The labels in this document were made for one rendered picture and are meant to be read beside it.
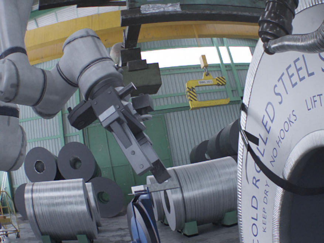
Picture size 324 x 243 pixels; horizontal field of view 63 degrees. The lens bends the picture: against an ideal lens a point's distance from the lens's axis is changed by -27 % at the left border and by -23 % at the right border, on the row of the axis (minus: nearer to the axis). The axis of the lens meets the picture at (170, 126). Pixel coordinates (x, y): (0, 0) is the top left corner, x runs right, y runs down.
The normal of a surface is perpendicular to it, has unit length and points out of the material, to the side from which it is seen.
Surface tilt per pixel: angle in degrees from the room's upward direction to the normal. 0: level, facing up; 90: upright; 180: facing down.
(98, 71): 75
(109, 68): 68
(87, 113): 155
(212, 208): 116
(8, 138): 100
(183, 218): 124
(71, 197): 64
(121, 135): 111
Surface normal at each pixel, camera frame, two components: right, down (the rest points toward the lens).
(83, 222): 0.22, 0.12
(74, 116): -0.50, -0.01
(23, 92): 0.78, 0.48
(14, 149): 0.89, 0.11
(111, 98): -0.20, -0.25
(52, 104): 0.52, 0.80
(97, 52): 0.36, -0.54
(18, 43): 0.72, -0.57
